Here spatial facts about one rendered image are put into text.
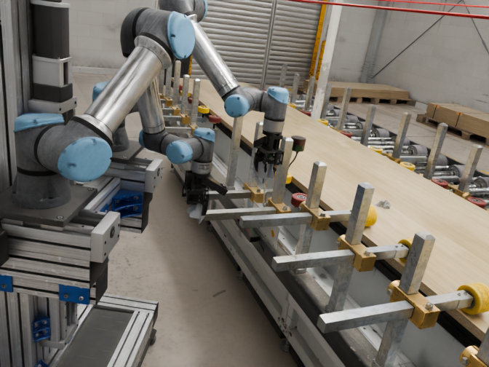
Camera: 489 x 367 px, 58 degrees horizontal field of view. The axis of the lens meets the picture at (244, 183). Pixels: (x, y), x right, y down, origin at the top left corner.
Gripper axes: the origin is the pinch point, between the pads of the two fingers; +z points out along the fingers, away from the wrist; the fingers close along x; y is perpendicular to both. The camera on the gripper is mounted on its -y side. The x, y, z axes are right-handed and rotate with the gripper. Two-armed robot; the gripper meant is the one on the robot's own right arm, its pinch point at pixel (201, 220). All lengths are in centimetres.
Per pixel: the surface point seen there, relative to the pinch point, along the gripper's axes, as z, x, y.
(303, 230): -5.2, 21.8, -31.6
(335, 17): -78, -135, -129
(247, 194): 1.2, -23.5, -28.8
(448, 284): -7, 63, -58
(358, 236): -17, 48, -34
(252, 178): -5.3, -27.3, -31.9
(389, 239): -7, 36, -58
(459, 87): 18, -533, -715
